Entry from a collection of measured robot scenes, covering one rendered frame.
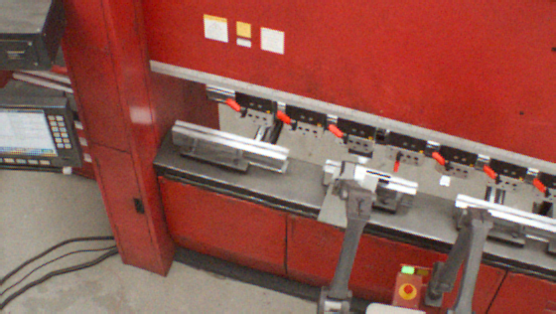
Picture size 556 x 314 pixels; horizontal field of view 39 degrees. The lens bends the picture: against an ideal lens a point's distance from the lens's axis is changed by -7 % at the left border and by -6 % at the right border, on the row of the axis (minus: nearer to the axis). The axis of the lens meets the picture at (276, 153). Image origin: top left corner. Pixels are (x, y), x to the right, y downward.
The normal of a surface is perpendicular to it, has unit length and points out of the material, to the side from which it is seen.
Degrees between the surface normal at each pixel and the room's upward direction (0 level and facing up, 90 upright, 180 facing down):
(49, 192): 0
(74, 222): 0
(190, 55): 90
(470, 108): 90
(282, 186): 0
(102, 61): 90
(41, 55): 90
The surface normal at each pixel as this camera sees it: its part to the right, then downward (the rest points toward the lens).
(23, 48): -0.06, 0.80
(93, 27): -0.31, 0.76
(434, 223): 0.00, -0.59
